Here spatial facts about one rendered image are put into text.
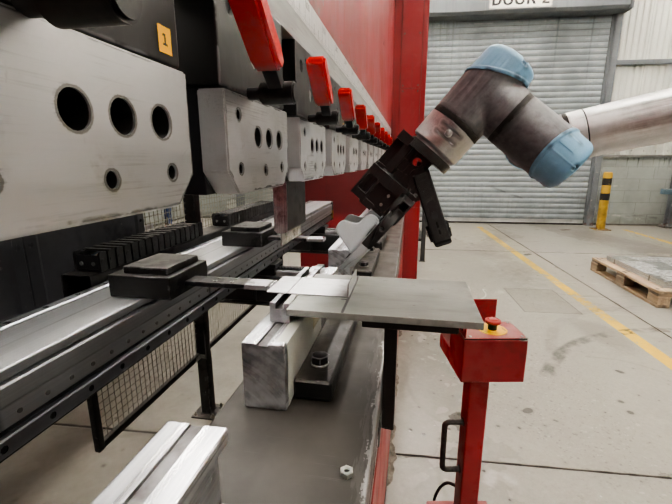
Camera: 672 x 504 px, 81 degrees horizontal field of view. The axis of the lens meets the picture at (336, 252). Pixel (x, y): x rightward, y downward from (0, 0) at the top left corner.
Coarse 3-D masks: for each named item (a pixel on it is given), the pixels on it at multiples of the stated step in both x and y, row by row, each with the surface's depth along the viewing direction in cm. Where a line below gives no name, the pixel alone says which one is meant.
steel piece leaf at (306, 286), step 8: (304, 280) 67; (312, 280) 67; (320, 280) 67; (328, 280) 67; (336, 280) 67; (344, 280) 67; (352, 280) 62; (296, 288) 63; (304, 288) 63; (312, 288) 63; (320, 288) 63; (328, 288) 63; (336, 288) 63; (344, 288) 63; (352, 288) 63; (328, 296) 60; (336, 296) 59; (344, 296) 59
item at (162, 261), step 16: (160, 256) 70; (176, 256) 70; (192, 256) 70; (128, 272) 64; (144, 272) 63; (160, 272) 63; (176, 272) 64; (192, 272) 68; (112, 288) 64; (128, 288) 63; (144, 288) 63; (160, 288) 62; (176, 288) 64; (240, 288) 64; (256, 288) 64
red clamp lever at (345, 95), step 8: (344, 88) 63; (344, 96) 63; (352, 96) 64; (344, 104) 65; (352, 104) 65; (344, 112) 66; (352, 112) 66; (344, 120) 68; (352, 120) 68; (336, 128) 71; (344, 128) 70; (352, 128) 70
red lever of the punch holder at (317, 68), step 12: (312, 60) 44; (324, 60) 44; (312, 72) 45; (324, 72) 45; (312, 84) 46; (324, 84) 46; (324, 96) 47; (324, 108) 50; (312, 120) 52; (324, 120) 51; (336, 120) 51
